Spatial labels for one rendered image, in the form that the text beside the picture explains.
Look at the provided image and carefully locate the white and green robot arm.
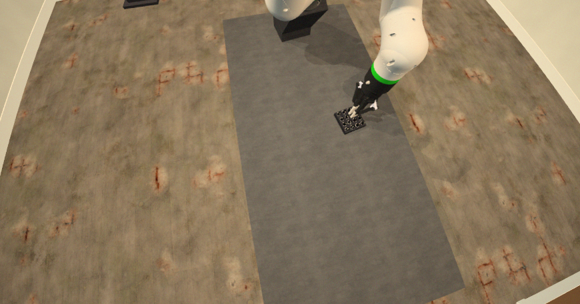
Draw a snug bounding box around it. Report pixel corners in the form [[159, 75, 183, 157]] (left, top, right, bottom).
[[265, 0, 429, 94]]

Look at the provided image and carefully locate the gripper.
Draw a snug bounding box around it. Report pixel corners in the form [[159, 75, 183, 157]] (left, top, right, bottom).
[[349, 81, 382, 118]]

